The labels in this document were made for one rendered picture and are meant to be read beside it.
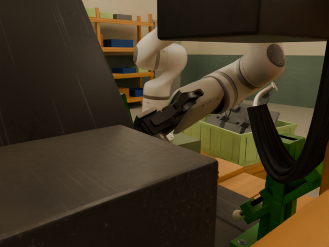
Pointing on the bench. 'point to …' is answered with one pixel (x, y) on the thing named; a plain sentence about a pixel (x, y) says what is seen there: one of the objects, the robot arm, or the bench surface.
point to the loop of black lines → (279, 153)
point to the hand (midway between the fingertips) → (153, 128)
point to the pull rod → (238, 215)
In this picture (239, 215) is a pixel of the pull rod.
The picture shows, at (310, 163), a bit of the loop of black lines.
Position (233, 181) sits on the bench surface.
